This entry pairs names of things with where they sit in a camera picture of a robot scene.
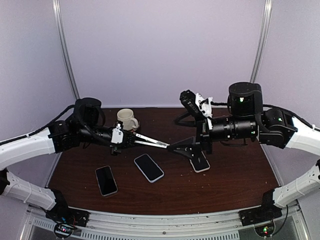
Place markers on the aluminium frame post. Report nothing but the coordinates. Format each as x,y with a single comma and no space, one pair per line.
263,35
63,43

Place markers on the black phone white case middle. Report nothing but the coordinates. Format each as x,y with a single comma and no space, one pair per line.
149,168

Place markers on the cream ceramic mug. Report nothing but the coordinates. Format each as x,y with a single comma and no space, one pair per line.
126,116

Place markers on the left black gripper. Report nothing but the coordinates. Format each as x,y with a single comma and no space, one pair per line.
116,149

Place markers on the clear phone case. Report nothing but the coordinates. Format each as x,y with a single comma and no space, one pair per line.
144,140

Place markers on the black phone white case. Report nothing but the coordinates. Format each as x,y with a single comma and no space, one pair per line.
199,163
149,168

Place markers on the front aluminium rail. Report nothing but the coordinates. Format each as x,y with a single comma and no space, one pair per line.
225,225

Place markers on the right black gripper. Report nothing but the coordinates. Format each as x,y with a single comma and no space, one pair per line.
201,135

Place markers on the red coaster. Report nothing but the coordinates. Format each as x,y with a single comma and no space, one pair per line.
136,130

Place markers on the left aluminium frame post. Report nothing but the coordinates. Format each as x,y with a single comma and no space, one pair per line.
63,43

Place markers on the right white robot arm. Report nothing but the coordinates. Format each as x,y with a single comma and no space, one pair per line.
248,118

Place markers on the black phone white case right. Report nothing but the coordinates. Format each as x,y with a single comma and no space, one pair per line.
199,163

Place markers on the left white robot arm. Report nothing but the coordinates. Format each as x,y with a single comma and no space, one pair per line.
56,137

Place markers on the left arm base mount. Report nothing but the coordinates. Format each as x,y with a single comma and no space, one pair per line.
66,219

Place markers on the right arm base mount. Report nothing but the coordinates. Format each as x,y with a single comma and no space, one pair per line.
268,211

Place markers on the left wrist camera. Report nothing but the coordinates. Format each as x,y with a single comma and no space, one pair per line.
117,133

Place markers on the right aluminium frame post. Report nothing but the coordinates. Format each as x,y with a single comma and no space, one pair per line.
263,35

